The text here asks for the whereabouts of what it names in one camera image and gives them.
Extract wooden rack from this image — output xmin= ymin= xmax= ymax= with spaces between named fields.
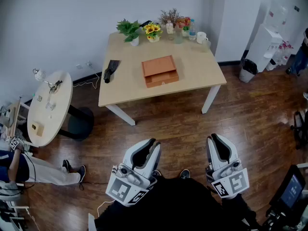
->
xmin=0 ymin=99 xmax=31 ymax=137

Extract person's right forearm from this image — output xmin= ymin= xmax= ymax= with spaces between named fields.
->
xmin=220 ymin=193 xmax=262 ymax=231

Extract bin with black bag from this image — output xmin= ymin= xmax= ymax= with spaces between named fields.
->
xmin=238 ymin=58 xmax=259 ymax=84

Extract rectangular light wooden table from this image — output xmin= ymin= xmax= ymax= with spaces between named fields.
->
xmin=98 ymin=29 xmax=228 ymax=126

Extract green plant in white pot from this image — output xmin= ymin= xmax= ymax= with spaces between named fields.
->
xmin=116 ymin=18 xmax=141 ymax=47

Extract white teapot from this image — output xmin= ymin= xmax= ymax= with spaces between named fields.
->
xmin=32 ymin=68 xmax=47 ymax=82

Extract orange box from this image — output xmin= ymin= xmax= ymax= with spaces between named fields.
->
xmin=141 ymin=54 xmax=180 ymax=89

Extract black chair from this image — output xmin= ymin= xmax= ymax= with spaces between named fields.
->
xmin=290 ymin=110 xmax=308 ymax=151

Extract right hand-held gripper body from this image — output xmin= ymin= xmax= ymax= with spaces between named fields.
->
xmin=205 ymin=159 xmax=250 ymax=200

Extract black monitor screen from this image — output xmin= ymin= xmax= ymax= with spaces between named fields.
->
xmin=269 ymin=164 xmax=307 ymax=211

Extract orange flowers in pot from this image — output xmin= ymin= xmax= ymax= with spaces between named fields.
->
xmin=176 ymin=16 xmax=192 ymax=38

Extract thin white cable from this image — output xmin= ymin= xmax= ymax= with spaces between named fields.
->
xmin=97 ymin=199 xmax=116 ymax=218

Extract cluster of bottles with pink caps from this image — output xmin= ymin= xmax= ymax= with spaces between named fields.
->
xmin=273 ymin=40 xmax=295 ymax=66

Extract white water dispenser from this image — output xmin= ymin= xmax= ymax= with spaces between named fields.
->
xmin=246 ymin=24 xmax=284 ymax=74

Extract sunflowers in white pot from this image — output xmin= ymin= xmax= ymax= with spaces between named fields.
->
xmin=142 ymin=22 xmax=164 ymax=43

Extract white mug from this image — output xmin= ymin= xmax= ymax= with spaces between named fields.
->
xmin=196 ymin=31 xmax=209 ymax=45

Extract round light wooden table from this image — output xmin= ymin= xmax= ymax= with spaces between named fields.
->
xmin=26 ymin=70 xmax=95 ymax=148

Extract water bottle with blue label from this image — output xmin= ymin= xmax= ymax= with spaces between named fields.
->
xmin=188 ymin=19 xmax=197 ymax=41

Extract clear glass vase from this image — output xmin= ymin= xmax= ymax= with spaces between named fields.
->
xmin=174 ymin=27 xmax=184 ymax=45

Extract white power cable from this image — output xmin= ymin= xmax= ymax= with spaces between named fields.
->
xmin=73 ymin=66 xmax=101 ymax=90

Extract black folded umbrella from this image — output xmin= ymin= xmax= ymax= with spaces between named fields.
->
xmin=103 ymin=59 xmax=121 ymax=84

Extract dried brown flower bunch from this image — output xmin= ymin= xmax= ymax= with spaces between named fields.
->
xmin=158 ymin=8 xmax=184 ymax=26

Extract clear water jug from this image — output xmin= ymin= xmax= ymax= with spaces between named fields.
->
xmin=265 ymin=0 xmax=289 ymax=30

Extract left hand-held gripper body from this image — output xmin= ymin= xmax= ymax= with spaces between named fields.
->
xmin=105 ymin=162 xmax=158 ymax=207

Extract black keys bundle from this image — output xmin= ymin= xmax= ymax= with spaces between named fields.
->
xmin=44 ymin=79 xmax=64 ymax=94

